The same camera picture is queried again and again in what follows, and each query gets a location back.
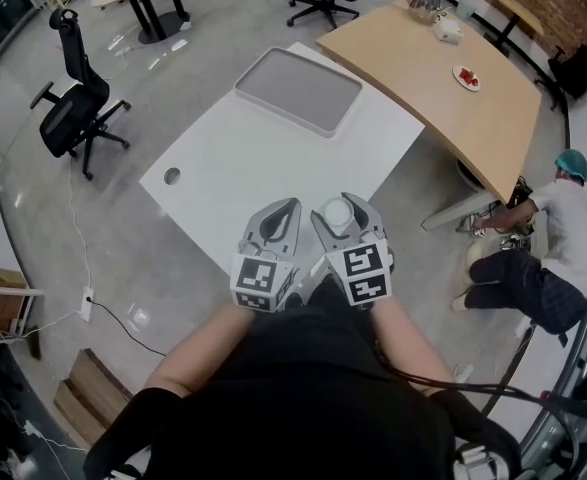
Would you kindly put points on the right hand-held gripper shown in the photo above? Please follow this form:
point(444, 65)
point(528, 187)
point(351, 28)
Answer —
point(365, 273)

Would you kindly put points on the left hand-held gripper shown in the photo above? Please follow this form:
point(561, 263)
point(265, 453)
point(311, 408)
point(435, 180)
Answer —
point(260, 280)

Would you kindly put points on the white cup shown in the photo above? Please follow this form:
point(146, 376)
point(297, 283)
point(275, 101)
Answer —
point(337, 212)

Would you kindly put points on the grey rectangular dish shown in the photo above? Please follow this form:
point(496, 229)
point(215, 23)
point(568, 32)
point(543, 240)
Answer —
point(298, 90)

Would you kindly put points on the person's left forearm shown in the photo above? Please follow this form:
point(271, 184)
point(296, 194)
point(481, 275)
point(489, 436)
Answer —
point(203, 345)

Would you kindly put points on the person's right forearm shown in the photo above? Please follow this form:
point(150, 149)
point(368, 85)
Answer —
point(408, 343)

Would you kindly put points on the curved wooden table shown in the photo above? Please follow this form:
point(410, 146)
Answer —
point(423, 78)

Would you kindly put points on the person's black clothing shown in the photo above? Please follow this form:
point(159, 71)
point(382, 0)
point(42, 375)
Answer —
point(298, 408)

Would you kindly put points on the white plate with red food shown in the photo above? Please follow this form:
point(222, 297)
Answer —
point(467, 78)

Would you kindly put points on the white power strip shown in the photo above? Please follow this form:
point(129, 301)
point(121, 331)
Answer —
point(87, 304)

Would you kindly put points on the white box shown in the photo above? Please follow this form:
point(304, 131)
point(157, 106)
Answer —
point(448, 29)

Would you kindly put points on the black mesh office chair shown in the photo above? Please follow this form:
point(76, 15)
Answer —
point(75, 103)

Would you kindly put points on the silver kettle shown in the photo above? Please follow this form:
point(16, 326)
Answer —
point(425, 2)

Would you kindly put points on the white jar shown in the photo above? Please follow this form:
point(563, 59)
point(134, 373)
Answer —
point(465, 5)

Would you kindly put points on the wooden step box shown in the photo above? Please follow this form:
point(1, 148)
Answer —
point(90, 398)

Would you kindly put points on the small wooden side table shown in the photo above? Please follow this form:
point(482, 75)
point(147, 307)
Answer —
point(520, 13)

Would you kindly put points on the brown cardboard box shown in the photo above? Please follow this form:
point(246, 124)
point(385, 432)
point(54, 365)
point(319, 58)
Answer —
point(4, 278)

